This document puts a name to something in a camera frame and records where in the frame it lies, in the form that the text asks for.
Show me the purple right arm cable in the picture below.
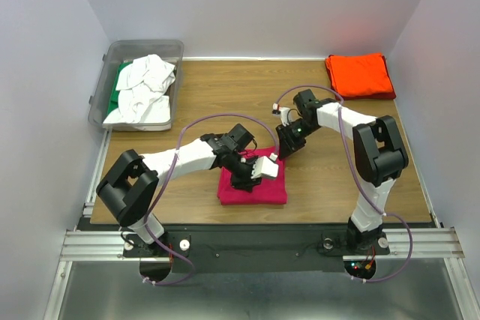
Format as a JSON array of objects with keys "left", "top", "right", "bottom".
[{"left": 275, "top": 84, "right": 414, "bottom": 286}]

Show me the green t shirt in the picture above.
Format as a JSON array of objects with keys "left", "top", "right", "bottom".
[{"left": 107, "top": 61, "right": 132, "bottom": 118}]

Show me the aluminium frame rail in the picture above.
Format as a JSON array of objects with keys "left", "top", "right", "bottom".
[{"left": 60, "top": 228, "right": 464, "bottom": 262}]

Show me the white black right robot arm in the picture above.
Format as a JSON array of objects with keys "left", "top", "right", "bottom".
[{"left": 272, "top": 88, "right": 409, "bottom": 253}]

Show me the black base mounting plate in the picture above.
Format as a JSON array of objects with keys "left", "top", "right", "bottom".
[{"left": 123, "top": 223, "right": 390, "bottom": 273}]

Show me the clear plastic bin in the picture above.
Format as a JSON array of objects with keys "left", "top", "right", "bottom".
[{"left": 88, "top": 40, "right": 184, "bottom": 131}]

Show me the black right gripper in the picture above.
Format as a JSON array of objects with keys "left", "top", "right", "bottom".
[{"left": 275, "top": 118, "right": 319, "bottom": 160}]

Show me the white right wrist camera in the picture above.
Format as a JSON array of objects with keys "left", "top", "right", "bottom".
[{"left": 271, "top": 103, "right": 294, "bottom": 126}]

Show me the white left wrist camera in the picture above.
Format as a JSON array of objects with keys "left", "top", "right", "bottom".
[{"left": 251, "top": 153, "right": 279, "bottom": 180}]

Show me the pink t shirt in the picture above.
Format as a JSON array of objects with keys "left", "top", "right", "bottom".
[{"left": 217, "top": 146, "right": 288, "bottom": 205}]

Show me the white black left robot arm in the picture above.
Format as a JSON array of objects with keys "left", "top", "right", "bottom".
[{"left": 96, "top": 124, "right": 261, "bottom": 256}]

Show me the white t shirt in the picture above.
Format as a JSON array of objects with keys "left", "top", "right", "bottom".
[{"left": 103, "top": 54, "right": 176, "bottom": 125}]

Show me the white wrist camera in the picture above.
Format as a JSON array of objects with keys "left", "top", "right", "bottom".
[
  {"left": 251, "top": 153, "right": 279, "bottom": 180},
  {"left": 271, "top": 103, "right": 294, "bottom": 126}
]

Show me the dark red folded t shirt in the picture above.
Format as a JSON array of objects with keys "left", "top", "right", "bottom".
[{"left": 325, "top": 54, "right": 398, "bottom": 101}]

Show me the small electronics board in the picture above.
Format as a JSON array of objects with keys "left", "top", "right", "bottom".
[{"left": 348, "top": 260, "right": 376, "bottom": 274}]

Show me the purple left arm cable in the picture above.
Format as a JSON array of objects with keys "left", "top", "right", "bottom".
[{"left": 141, "top": 112, "right": 281, "bottom": 286}]

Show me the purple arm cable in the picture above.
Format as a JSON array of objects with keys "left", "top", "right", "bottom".
[
  {"left": 275, "top": 84, "right": 414, "bottom": 286},
  {"left": 141, "top": 112, "right": 281, "bottom": 286}
]

